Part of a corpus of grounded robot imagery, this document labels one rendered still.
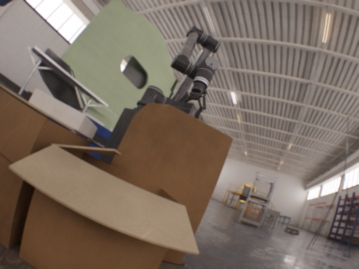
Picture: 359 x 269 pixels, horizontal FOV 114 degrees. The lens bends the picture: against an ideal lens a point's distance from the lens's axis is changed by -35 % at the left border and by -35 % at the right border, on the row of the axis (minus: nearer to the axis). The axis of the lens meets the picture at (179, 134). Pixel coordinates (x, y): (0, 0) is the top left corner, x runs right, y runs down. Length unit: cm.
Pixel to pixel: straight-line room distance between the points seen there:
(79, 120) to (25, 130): 26
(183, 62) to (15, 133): 112
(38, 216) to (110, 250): 21
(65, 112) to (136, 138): 34
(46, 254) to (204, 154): 78
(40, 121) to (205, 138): 73
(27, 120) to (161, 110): 60
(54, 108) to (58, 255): 51
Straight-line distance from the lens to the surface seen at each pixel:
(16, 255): 64
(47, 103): 77
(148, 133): 84
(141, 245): 49
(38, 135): 50
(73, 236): 51
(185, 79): 197
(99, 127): 332
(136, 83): 420
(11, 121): 56
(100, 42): 345
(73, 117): 71
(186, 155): 87
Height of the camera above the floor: 56
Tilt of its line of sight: 14 degrees up
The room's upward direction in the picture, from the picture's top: 24 degrees clockwise
